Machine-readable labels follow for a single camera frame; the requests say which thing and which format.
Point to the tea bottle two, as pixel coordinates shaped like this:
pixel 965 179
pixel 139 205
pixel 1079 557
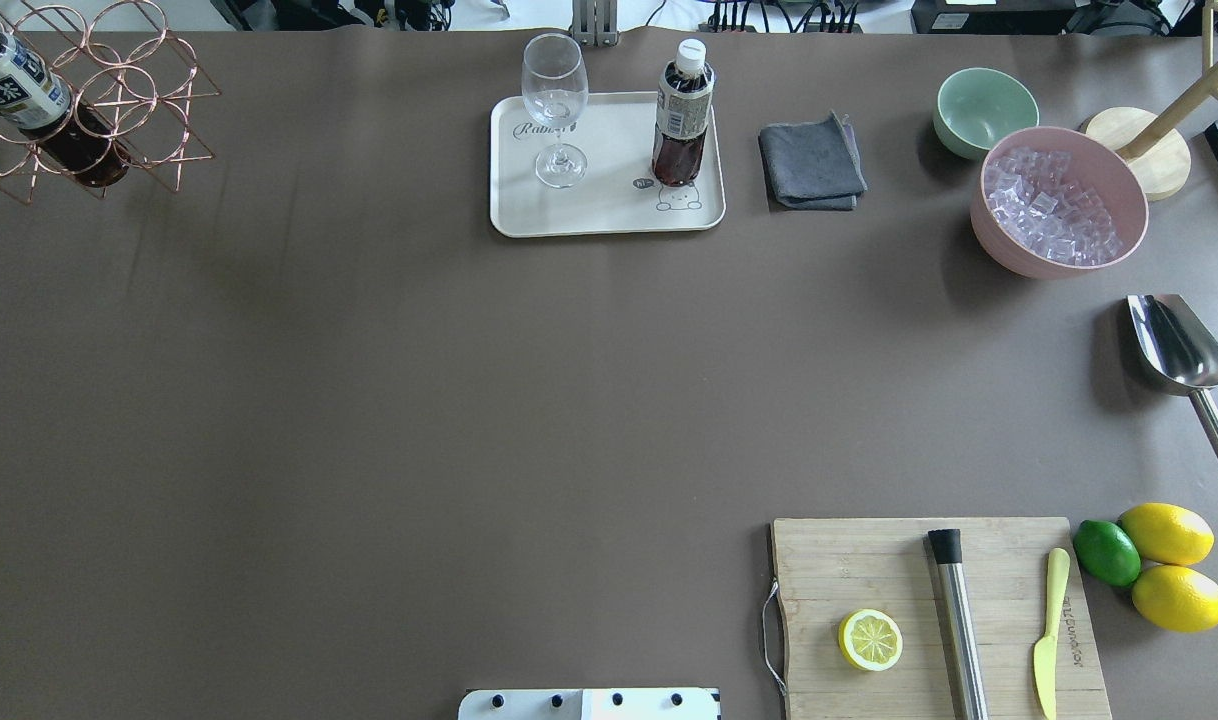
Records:
pixel 686 88

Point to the copper wire bottle basket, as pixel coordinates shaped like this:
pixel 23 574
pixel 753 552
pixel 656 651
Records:
pixel 132 68

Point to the tea bottle one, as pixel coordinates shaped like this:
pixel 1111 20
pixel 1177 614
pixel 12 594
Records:
pixel 43 108

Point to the cream rabbit tray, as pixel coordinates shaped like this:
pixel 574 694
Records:
pixel 618 194

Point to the grey folded cloth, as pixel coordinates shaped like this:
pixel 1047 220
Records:
pixel 813 165

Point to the clear wine glass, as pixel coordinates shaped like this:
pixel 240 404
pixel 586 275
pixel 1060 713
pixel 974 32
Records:
pixel 555 88

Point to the half lemon slice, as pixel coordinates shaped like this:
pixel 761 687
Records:
pixel 870 640

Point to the wooden cutting board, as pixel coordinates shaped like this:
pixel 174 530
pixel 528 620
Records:
pixel 828 568

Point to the green ceramic bowl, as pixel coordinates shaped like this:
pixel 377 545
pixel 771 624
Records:
pixel 976 107

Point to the pink bowl of ice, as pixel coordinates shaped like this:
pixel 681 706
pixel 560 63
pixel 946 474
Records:
pixel 1052 203

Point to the yellow plastic knife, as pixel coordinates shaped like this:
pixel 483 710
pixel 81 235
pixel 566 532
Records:
pixel 1045 651

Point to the green lime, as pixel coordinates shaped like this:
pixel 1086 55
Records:
pixel 1107 553

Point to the steel ice scoop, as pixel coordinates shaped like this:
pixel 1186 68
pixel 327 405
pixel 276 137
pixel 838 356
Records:
pixel 1178 352

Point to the yellow lemon upper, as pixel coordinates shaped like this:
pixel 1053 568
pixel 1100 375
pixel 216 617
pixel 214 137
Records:
pixel 1167 533

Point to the yellow lemon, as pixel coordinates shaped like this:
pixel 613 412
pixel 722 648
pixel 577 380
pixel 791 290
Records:
pixel 1167 533
pixel 1176 598

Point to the wooden cup tree stand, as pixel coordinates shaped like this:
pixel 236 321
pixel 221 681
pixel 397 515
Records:
pixel 1157 155

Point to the yellow lemon lower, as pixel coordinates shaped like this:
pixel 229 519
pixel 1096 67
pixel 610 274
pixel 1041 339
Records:
pixel 1176 598

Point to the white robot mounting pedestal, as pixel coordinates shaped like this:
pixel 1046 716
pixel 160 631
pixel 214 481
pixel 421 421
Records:
pixel 592 703

